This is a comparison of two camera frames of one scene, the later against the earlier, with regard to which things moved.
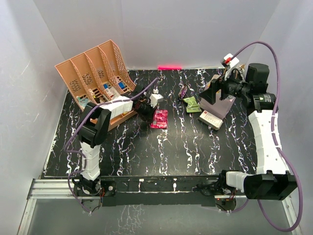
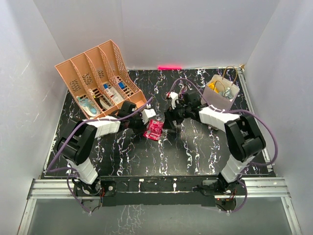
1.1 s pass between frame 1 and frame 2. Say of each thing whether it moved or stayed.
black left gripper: moved
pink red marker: stayed
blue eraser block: stayed
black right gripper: moved
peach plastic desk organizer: stayed
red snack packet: moved
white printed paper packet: stayed
